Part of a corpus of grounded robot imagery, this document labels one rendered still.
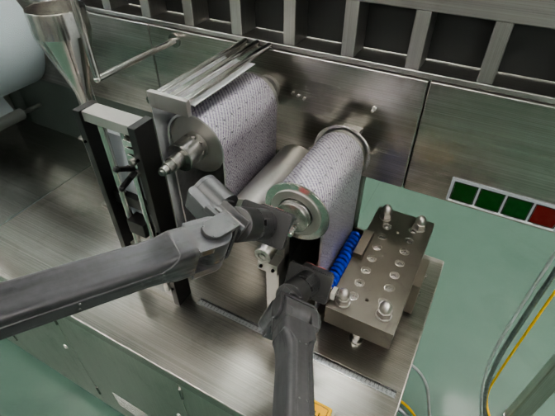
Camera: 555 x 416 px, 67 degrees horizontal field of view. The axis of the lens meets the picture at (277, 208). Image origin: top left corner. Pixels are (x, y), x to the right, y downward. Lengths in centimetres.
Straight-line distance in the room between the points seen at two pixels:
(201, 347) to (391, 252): 54
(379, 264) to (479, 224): 191
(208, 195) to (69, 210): 94
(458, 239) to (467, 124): 181
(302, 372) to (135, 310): 64
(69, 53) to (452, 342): 198
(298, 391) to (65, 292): 33
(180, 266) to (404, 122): 67
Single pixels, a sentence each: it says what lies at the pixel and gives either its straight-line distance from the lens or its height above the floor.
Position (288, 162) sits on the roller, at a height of 123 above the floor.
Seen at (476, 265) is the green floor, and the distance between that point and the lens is 268.
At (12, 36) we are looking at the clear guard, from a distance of 150.
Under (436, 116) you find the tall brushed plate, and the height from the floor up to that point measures 136.
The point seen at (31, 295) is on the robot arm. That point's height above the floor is 145.
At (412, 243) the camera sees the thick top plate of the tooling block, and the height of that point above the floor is 103.
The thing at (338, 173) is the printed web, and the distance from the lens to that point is 91.
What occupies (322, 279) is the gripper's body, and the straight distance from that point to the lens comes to 91.
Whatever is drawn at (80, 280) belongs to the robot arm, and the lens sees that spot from 56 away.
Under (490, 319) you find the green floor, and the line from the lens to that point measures 246.
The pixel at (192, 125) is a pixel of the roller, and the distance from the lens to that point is 92.
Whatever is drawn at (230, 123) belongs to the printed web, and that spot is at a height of 138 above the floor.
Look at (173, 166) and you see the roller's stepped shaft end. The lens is 87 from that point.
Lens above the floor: 183
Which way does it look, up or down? 41 degrees down
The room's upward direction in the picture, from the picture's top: straight up
